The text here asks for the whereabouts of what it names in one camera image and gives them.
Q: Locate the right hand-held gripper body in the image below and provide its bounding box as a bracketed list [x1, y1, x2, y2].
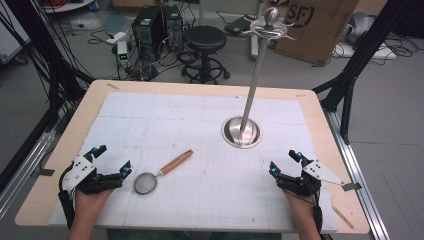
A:
[275, 159, 346, 197]

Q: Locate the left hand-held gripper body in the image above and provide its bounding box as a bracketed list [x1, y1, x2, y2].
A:
[61, 154, 124, 196]

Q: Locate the wooden-handled mesh strainer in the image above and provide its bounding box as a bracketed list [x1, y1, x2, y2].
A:
[132, 148, 195, 196]

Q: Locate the steel utensil rack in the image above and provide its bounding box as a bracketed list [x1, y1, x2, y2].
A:
[221, 6, 297, 150]

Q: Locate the person's right hand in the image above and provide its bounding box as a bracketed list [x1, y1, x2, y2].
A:
[283, 189, 318, 219]

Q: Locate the person's left hand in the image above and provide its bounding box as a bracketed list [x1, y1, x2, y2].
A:
[74, 187, 114, 218]

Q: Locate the thin wooden stick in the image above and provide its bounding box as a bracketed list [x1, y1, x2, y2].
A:
[331, 204, 355, 231]

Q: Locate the white grid mat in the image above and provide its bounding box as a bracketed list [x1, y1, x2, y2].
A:
[48, 91, 341, 234]

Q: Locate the small device with green display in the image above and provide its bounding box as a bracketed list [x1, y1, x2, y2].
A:
[116, 40, 130, 69]

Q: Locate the white power strip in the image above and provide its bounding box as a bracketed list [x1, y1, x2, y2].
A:
[105, 31, 128, 46]

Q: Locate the brown cardboard box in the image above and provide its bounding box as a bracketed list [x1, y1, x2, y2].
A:
[274, 0, 360, 66]

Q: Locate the large black computer tower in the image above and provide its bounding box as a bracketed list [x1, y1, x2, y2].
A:
[131, 5, 168, 63]

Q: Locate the black round stool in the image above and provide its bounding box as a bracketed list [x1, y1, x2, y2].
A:
[179, 25, 232, 85]

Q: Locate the black flat device on floor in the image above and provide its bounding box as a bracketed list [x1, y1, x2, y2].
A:
[224, 14, 256, 37]

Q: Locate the grey rounded object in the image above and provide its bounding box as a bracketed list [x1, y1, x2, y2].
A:
[345, 11, 377, 46]

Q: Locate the slim black computer tower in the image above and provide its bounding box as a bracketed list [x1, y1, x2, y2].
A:
[161, 4, 185, 53]

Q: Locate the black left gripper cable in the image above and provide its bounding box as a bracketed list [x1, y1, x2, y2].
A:
[57, 163, 77, 231]

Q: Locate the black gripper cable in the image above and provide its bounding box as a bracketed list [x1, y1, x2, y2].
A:
[311, 195, 325, 235]
[57, 163, 77, 231]

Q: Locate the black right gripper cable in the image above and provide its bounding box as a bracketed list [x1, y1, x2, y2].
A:
[311, 195, 325, 235]

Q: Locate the aluminium rail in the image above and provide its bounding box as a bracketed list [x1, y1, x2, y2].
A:
[322, 108, 392, 240]
[0, 109, 66, 221]

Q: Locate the black metal frame stand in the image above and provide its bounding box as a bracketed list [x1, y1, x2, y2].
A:
[311, 0, 413, 146]
[0, 0, 96, 194]

